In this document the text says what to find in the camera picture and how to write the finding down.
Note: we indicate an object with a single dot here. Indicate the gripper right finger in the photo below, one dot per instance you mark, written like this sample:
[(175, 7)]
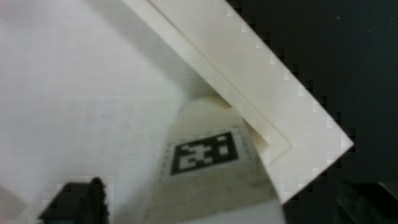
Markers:
[(367, 203)]

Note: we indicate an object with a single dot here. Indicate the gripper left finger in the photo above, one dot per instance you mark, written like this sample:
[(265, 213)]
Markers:
[(77, 206)]

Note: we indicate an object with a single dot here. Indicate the white table leg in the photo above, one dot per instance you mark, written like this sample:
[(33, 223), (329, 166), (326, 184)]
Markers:
[(214, 188)]

